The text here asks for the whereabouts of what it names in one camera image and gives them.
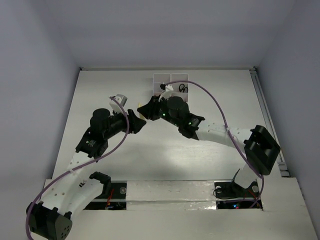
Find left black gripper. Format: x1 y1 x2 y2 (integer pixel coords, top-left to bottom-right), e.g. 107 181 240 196
103 106 145 140

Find white organizer right column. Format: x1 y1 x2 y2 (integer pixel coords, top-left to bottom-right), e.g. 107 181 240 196
171 73 189 102

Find black handled scissors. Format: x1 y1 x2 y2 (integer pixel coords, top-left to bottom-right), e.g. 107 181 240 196
178 83 189 93

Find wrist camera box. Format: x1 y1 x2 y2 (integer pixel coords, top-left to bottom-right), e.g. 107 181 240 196
158 83 174 102
109 94 128 114

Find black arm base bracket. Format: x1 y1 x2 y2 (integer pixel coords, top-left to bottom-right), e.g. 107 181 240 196
212 170 258 200

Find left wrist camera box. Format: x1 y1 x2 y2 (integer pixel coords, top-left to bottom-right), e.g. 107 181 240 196
109 94 128 114

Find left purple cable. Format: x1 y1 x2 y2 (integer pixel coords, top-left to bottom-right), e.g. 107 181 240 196
24 96 130 240

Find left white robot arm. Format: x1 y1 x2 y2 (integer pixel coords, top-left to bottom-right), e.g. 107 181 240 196
25 107 146 240

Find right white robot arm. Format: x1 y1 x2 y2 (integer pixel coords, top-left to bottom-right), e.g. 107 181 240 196
137 96 281 196

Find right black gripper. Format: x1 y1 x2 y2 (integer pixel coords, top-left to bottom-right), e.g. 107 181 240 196
138 94 181 128

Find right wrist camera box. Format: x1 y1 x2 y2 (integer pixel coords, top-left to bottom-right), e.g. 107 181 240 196
158 83 174 102

